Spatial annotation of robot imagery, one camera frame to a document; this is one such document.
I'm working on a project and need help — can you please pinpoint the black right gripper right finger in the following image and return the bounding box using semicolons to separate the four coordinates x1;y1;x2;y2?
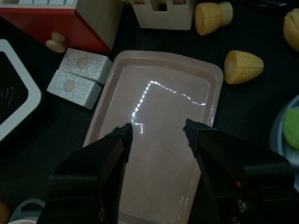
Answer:
182;117;299;224

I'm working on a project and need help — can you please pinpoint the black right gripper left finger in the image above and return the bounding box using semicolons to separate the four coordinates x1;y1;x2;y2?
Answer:
36;122;135;224

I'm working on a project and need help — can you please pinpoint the red wooden drawer cabinet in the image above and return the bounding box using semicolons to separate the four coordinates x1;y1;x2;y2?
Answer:
0;0;126;56

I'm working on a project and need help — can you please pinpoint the pale blue plate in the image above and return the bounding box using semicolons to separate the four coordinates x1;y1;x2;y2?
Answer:
269;95;299;191

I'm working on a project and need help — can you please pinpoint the white round plate with food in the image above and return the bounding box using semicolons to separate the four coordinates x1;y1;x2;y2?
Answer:
7;198;47;224

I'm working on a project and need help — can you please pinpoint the brown toy egg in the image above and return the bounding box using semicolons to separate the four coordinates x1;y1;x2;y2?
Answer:
0;200;11;224

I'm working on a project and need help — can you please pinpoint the green toy vegetable piece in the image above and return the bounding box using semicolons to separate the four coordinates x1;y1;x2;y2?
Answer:
283;108;299;151

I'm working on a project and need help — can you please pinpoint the grey speckled block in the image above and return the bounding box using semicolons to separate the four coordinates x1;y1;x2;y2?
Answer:
46;69;103;110
58;47;115;86

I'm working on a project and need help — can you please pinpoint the white toy cooktop black surface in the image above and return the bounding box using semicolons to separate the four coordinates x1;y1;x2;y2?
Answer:
0;38;43;143

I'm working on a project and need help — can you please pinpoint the pink rectangular tray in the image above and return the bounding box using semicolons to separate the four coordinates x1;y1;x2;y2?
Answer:
82;50;226;224

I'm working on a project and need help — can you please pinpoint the yellow toy corn end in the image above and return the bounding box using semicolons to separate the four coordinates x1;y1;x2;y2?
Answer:
223;50;266;86

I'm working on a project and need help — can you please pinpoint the yellow toy food piece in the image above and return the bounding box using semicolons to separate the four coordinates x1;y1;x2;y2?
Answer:
283;8;299;52

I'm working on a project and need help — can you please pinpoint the yellow toy corn half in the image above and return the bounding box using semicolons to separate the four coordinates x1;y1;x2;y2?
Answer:
194;1;234;37

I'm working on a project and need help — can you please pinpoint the pale wooden slotted holder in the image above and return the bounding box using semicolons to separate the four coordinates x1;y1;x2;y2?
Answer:
130;0;197;31

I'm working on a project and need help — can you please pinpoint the white ridged toy rack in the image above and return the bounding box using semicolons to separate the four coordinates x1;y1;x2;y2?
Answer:
16;0;76;5

